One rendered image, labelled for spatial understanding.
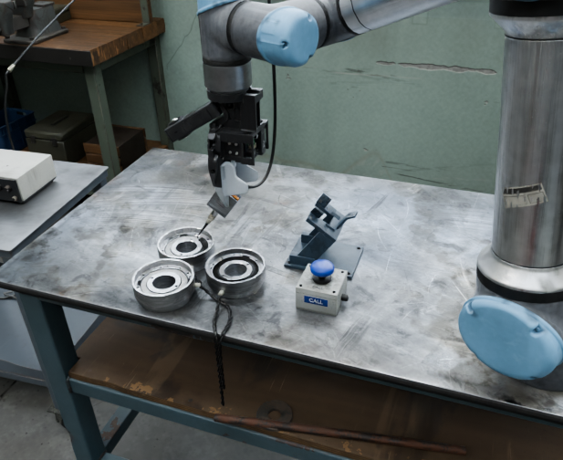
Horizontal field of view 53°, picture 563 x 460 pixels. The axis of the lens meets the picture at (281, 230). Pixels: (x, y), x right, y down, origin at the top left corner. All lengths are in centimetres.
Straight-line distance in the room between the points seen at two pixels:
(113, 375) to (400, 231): 66
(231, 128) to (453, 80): 162
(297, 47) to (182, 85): 207
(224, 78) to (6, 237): 82
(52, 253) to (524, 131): 89
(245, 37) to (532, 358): 54
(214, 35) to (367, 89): 169
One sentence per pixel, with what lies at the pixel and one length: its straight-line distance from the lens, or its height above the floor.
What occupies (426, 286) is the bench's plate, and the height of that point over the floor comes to 80.
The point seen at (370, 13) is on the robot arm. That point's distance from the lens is 83.
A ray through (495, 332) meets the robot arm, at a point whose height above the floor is 98.
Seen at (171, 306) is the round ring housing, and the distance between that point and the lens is 96.
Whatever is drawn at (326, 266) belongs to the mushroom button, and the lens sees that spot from 92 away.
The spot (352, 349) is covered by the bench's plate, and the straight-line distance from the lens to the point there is 89.
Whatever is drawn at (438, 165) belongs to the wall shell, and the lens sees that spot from 258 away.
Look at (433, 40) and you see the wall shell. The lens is 241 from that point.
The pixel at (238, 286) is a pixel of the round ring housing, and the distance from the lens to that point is 95.
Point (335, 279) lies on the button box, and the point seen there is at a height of 85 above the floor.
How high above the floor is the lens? 142
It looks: 33 degrees down
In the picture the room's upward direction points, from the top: 1 degrees counter-clockwise
